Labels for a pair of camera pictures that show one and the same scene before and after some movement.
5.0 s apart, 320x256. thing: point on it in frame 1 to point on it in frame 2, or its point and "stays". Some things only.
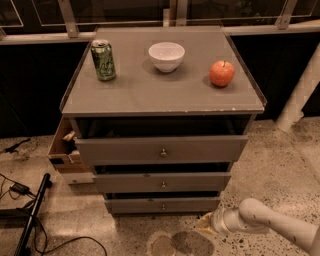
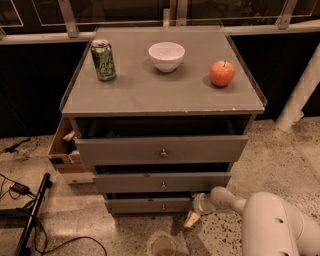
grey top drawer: (161, 150) stays
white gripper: (218, 220) to (200, 204)
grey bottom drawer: (165, 205) stays
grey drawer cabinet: (160, 114) stays
